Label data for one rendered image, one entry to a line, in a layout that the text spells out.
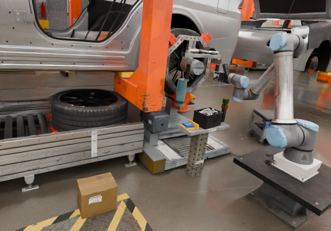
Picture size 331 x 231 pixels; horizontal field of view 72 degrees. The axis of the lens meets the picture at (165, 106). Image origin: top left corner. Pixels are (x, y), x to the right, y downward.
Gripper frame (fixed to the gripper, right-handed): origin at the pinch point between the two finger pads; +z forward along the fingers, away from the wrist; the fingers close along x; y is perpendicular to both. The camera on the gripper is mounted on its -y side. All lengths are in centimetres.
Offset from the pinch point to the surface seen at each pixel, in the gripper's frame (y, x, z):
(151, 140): 68, -54, 13
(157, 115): 43, -53, 10
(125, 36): -22, -72, 47
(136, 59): -2, -61, 44
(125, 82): 16, -76, 32
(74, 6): -53, -70, 266
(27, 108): 51, -151, 81
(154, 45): -20, -72, -8
